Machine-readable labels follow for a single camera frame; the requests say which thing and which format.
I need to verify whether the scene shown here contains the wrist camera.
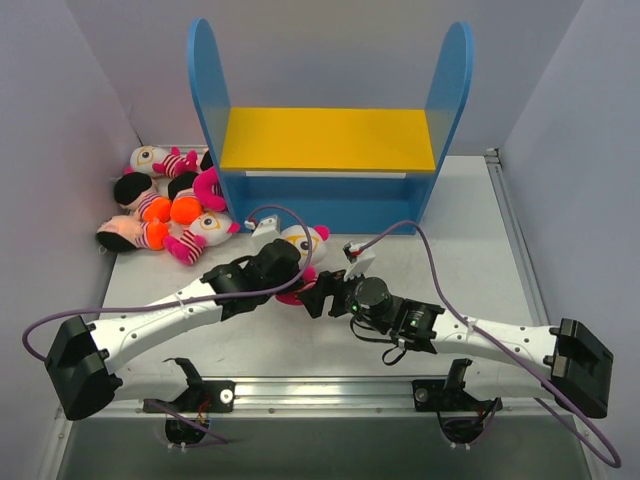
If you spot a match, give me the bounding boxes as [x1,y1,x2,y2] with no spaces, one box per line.
[343,242,376,282]
[244,214,281,248]

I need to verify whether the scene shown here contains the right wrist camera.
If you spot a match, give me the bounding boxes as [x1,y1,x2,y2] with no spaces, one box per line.
[343,242,376,282]

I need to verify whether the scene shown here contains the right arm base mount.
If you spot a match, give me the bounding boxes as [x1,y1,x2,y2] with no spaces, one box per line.
[411,359,503,414]

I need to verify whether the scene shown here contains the white plush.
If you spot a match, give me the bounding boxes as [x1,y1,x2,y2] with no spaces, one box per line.
[163,211,241,266]
[276,225,330,306]
[124,146,198,179]

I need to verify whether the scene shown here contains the black-haired doll, lower left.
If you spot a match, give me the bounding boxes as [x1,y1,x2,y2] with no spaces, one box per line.
[95,215,169,254]

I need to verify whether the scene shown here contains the black-haired doll, centre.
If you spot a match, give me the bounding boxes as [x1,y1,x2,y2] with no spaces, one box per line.
[167,171,203,225]

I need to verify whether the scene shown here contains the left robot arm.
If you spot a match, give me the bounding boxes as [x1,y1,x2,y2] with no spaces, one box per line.
[45,239,301,421]

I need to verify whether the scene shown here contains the aluminium front rail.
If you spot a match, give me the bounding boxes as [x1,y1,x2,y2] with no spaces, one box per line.
[93,368,554,419]

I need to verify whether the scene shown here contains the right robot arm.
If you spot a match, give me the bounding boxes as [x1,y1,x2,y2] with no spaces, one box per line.
[298,271,614,419]

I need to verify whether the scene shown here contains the black-haired doll, upper left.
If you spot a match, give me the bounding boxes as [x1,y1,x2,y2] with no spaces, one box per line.
[113,172,172,223]

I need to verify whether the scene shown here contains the blue and yellow toy shelf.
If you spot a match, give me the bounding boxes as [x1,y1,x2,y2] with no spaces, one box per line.
[187,18,475,234]

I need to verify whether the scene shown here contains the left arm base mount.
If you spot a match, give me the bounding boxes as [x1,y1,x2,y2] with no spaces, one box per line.
[140,357,236,414]

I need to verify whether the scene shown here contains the pink plush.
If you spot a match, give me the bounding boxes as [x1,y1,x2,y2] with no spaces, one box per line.
[193,167,227,212]

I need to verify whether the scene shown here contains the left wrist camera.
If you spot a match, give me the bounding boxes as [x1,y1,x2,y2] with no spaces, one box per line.
[244,214,281,248]

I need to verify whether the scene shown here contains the white plush, back corner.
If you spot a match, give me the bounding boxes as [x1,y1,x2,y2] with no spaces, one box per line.
[124,146,198,179]

